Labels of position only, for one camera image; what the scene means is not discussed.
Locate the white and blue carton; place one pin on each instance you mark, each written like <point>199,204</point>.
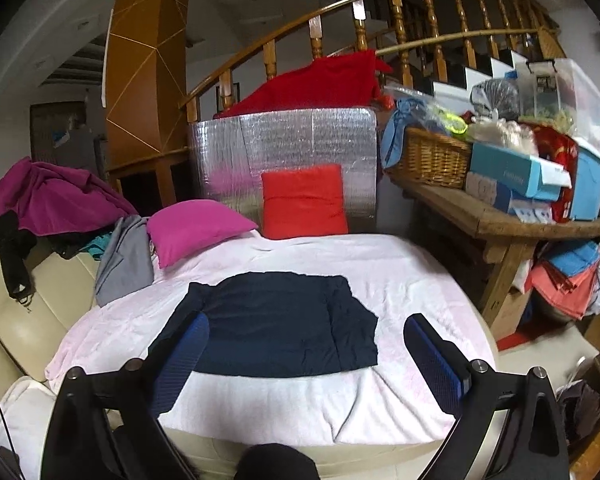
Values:
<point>485,190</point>

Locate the light blue carton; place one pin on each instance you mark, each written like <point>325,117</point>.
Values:
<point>510,167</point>

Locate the red bag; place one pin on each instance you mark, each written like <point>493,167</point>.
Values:
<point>565,160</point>

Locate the orange wooden pillar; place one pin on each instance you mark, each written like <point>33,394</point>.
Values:
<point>145,60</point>

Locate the stack of folded cloths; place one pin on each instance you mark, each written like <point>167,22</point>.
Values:
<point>565,285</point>

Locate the wall picture frame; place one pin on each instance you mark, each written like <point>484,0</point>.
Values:
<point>235,92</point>

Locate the grey plastic bag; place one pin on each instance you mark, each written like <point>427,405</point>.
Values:
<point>497,97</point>

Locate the wooden bench table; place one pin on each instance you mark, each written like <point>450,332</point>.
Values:
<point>480,220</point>

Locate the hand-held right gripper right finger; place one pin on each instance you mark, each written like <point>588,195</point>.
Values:
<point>432,360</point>

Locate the wicker basket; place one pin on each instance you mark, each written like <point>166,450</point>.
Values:
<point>430,160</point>

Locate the yellow-green plastic item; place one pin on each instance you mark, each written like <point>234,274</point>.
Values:
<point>452,122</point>

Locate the person's dark trouser leg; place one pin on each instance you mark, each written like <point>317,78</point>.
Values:
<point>275,465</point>

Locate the teal cloth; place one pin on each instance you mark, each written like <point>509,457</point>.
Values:
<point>97,247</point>

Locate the blue cloth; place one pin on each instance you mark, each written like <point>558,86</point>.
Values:
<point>395,135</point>

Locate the blue plastic bin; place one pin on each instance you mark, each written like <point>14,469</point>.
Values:
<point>590,185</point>

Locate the silver foil insulation board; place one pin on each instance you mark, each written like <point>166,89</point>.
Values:
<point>290,140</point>

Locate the clear plastic storage bin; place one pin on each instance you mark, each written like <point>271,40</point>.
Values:
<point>575,90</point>

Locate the dark navy garment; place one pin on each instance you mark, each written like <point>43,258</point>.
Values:
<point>280,320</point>

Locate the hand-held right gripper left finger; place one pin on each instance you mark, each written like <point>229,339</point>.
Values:
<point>180,360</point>

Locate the red cloth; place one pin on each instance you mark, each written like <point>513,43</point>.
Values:
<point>320,85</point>

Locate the beige bag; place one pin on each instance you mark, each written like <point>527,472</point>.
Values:
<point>505,135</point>

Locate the red floor mat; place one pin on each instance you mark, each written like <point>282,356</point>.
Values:
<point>525,335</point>

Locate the grey cloth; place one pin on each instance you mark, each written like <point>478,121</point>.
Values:
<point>125,260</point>

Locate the magenta cloth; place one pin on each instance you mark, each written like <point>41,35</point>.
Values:
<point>55,195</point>

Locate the magenta pillow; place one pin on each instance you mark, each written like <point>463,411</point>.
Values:
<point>195,230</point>

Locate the white staircase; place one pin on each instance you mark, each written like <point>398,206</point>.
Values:
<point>475,77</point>

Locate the wooden stair railing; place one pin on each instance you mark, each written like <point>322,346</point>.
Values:
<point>316,40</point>

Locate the pale pink blanket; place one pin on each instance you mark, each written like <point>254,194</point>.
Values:
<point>305,405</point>

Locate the cream leather sofa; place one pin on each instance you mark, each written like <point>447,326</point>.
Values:
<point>25,330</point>

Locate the red pillow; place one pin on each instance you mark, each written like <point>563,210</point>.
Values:
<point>302,200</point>

